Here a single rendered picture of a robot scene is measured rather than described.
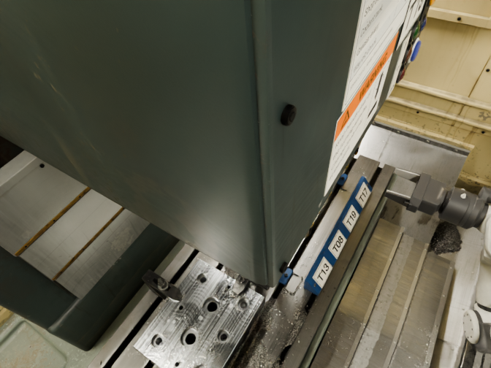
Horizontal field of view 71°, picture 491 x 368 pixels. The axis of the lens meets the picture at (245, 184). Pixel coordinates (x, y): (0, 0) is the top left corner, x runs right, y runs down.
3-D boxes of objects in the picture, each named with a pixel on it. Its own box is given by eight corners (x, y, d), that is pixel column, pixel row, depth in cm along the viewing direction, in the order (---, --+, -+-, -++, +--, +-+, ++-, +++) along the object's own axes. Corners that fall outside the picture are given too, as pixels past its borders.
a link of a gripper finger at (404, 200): (387, 188, 90) (411, 197, 88) (384, 195, 93) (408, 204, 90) (385, 192, 89) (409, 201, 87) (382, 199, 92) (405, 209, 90)
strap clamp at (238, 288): (265, 271, 110) (264, 250, 98) (242, 307, 103) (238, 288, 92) (256, 266, 111) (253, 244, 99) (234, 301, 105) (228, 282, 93)
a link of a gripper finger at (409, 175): (394, 174, 97) (416, 183, 94) (397, 167, 94) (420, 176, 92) (395, 171, 97) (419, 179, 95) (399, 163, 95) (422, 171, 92)
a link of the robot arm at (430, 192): (427, 161, 90) (477, 179, 86) (416, 184, 98) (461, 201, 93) (413, 196, 84) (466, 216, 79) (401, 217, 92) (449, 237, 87)
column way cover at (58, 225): (177, 197, 130) (132, 82, 90) (81, 306, 107) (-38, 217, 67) (168, 192, 132) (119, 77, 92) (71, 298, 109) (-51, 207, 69)
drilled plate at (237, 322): (265, 303, 100) (264, 296, 96) (206, 403, 86) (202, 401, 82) (202, 265, 108) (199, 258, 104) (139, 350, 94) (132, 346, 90)
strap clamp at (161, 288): (191, 304, 105) (180, 285, 93) (184, 313, 104) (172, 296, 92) (158, 282, 110) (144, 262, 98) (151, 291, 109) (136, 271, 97)
